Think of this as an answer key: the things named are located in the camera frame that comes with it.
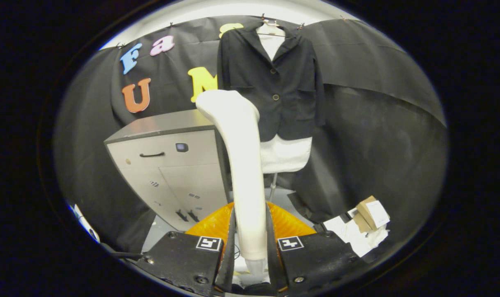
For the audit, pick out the grey cabinet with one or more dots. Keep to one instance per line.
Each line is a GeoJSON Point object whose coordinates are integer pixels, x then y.
{"type": "Point", "coordinates": [171, 185]}

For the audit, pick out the white and blue object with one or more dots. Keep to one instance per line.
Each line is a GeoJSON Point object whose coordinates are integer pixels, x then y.
{"type": "Point", "coordinates": [85, 225]}

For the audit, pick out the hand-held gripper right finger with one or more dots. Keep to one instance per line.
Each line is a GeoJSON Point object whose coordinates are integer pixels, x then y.
{"type": "Point", "coordinates": [315, 260]}

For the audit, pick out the black jacket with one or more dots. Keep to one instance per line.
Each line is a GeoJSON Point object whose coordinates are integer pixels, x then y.
{"type": "Point", "coordinates": [287, 111]}

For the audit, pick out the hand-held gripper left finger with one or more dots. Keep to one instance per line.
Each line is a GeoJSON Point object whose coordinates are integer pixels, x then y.
{"type": "Point", "coordinates": [184, 260]}

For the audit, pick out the white garment steamer head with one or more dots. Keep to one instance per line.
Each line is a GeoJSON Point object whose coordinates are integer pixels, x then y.
{"type": "Point", "coordinates": [245, 173]}

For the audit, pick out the white plastic hanger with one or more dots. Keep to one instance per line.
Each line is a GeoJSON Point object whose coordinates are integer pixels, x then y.
{"type": "Point", "coordinates": [270, 29]}

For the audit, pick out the crumpled white paper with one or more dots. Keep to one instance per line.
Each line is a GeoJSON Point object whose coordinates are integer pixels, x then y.
{"type": "Point", "coordinates": [353, 239]}

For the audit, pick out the brown cardboard box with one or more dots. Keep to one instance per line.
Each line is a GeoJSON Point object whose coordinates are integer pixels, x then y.
{"type": "Point", "coordinates": [363, 214]}

